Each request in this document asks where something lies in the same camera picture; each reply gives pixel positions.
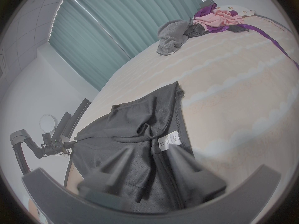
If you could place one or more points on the white printed pillow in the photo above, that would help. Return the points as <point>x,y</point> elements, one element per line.
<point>243,10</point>

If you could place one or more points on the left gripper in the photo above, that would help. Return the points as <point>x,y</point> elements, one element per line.
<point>58,146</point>

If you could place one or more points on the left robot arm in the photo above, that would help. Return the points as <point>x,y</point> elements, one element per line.
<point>32,146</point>

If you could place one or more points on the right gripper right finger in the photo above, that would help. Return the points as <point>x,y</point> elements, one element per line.
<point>198,178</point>

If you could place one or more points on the grey bedside table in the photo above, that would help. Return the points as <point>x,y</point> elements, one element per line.
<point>205,3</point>

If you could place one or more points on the black T-shirt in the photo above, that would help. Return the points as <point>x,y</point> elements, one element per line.
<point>130,125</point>

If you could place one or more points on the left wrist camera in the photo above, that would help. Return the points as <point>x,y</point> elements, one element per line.
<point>46,138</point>

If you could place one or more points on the bed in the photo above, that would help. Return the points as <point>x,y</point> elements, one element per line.
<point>233,90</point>

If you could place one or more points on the black chest of drawers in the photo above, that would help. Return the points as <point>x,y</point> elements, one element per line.
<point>77,115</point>

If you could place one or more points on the round white mirror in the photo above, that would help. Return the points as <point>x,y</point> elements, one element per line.
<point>47,123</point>

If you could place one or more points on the blue-green curtain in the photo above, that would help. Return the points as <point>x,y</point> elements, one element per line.
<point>130,15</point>
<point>88,50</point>

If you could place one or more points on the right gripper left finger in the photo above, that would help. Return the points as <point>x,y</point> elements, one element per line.
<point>105,178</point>

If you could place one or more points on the grey garment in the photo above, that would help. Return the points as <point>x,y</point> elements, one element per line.
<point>172,29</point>

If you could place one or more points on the pile of clothes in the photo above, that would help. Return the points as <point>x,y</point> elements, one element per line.
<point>215,20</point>

